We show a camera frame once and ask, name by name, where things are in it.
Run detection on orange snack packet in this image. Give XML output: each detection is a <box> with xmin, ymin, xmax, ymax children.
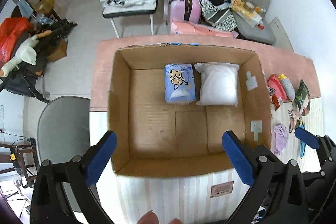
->
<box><xmin>267</xmin><ymin>86</ymin><xmax>283</xmax><ymax>110</ymax></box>

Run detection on white knit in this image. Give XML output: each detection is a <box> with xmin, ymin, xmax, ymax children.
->
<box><xmin>194</xmin><ymin>63</ymin><xmax>240</xmax><ymax>106</ymax></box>

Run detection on lilac cloth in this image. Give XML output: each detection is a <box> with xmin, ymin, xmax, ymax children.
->
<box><xmin>271</xmin><ymin>123</ymin><xmax>288</xmax><ymax>156</ymax></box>

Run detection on blue feather toy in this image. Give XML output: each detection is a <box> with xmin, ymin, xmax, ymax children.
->
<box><xmin>299</xmin><ymin>122</ymin><xmax>306</xmax><ymax>159</ymax></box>

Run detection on blue cartoon tissue pack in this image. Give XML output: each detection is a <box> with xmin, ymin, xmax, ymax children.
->
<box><xmin>164</xmin><ymin>64</ymin><xmax>196</xmax><ymax>105</ymax></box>

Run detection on grey round chair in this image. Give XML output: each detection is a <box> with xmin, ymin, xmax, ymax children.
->
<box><xmin>36</xmin><ymin>95</ymin><xmax>91</xmax><ymax>213</ymax></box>

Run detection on pink packaged bedding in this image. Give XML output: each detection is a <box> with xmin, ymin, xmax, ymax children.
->
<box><xmin>170</xmin><ymin>20</ymin><xmax>239</xmax><ymax>39</ymax></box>

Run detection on pink suitcase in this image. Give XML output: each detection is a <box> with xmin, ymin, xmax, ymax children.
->
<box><xmin>165</xmin><ymin>0</ymin><xmax>201</xmax><ymax>25</ymax></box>

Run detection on green wet wipes pack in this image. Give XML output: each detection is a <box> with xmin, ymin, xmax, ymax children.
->
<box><xmin>294</xmin><ymin>80</ymin><xmax>310</xmax><ymax>116</ymax></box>

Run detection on grey cushioned chair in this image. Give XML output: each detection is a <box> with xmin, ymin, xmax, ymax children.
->
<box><xmin>230</xmin><ymin>0</ymin><xmax>276</xmax><ymax>45</ymax></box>

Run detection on red plastic bag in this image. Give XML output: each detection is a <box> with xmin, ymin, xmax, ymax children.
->
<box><xmin>0</xmin><ymin>17</ymin><xmax>33</xmax><ymax>66</ymax></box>

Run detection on red snack packet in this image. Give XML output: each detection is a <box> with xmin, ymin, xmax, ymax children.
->
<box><xmin>266</xmin><ymin>74</ymin><xmax>288</xmax><ymax>102</ymax></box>

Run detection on brown cardboard box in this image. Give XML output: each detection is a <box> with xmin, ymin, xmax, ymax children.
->
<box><xmin>108</xmin><ymin>44</ymin><xmax>271</xmax><ymax>178</ymax></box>

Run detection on black white patterned bag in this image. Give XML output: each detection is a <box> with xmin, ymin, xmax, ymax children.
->
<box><xmin>199</xmin><ymin>0</ymin><xmax>237</xmax><ymax>32</ymax></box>

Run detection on dark wooden stool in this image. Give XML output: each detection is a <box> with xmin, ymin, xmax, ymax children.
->
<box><xmin>1</xmin><ymin>138</ymin><xmax>40</xmax><ymax>188</ymax></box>

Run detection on white frame chair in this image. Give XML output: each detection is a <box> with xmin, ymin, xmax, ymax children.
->
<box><xmin>100</xmin><ymin>0</ymin><xmax>159</xmax><ymax>39</ymax></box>

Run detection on yellow white plastic bag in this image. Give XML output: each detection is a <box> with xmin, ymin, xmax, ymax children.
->
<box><xmin>230</xmin><ymin>0</ymin><xmax>264</xmax><ymax>30</ymax></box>

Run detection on yellow grey sponge pack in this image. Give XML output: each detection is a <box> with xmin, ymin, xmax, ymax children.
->
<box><xmin>278</xmin><ymin>74</ymin><xmax>295</xmax><ymax>101</ymax></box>

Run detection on white goose plush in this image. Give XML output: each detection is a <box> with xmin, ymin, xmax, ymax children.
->
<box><xmin>1</xmin><ymin>30</ymin><xmax>52</xmax><ymax>77</ymax></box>

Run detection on person's fingertips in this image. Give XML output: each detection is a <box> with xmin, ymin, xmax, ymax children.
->
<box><xmin>137</xmin><ymin>210</ymin><xmax>183</xmax><ymax>224</ymax></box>

